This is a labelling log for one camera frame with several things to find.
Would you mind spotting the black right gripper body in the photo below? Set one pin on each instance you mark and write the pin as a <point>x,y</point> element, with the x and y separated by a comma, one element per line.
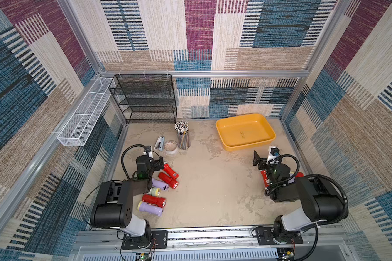
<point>261,161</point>

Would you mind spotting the aluminium front rail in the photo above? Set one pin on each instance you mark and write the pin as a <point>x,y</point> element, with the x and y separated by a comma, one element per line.
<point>178,238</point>

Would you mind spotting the yellow plastic storage tray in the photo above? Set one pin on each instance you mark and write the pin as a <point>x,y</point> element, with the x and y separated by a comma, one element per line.
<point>245,132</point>

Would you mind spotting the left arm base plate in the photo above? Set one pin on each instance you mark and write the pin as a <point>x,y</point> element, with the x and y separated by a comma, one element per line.
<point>147,241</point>

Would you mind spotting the purple flashlight middle left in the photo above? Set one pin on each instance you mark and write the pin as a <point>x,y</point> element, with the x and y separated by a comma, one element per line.
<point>160,184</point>

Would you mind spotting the red flashlight far right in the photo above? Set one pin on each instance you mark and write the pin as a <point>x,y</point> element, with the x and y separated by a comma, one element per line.
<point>299,175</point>

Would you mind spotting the mesh cup of pencils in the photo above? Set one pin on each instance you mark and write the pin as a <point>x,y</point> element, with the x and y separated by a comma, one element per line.
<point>182,131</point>

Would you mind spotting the purple flashlight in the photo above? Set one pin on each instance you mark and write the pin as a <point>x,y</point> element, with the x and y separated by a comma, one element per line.
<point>160,184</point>
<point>151,209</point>

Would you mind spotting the white wire mesh basket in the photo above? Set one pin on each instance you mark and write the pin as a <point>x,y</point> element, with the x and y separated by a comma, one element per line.
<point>80,125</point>

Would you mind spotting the black wire mesh shelf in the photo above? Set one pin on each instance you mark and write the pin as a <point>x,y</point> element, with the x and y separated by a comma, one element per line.
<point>145,98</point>

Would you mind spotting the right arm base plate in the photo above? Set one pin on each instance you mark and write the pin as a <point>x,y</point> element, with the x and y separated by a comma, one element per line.
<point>265,235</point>

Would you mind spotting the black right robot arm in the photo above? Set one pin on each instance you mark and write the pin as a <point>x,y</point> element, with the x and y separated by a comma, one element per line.
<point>323,202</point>

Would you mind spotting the grey white stapler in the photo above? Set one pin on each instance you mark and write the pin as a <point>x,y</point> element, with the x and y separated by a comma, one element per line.
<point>160,143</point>

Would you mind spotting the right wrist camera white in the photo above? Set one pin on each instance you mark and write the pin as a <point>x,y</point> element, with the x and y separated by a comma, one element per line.
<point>274,153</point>

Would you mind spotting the red flashlight white flower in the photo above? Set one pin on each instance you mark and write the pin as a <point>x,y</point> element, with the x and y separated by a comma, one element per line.
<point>265,178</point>

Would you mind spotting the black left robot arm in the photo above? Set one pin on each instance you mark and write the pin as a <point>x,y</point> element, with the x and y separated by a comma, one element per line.
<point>113,205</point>

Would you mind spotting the purple flashlight bottom left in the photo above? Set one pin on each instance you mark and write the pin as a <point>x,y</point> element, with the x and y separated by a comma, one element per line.
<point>151,209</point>

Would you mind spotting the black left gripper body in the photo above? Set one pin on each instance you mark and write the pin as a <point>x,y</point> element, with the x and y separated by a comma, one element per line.
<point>157,163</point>

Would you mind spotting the red flashlight lower left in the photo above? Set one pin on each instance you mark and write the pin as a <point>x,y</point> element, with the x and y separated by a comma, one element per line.
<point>154,200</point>

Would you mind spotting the red flashlight upper left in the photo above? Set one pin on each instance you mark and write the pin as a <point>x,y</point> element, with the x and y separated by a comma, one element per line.
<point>169,171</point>

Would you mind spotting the beige tape roll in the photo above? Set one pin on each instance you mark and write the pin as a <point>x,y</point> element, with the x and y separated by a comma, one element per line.
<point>170,147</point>

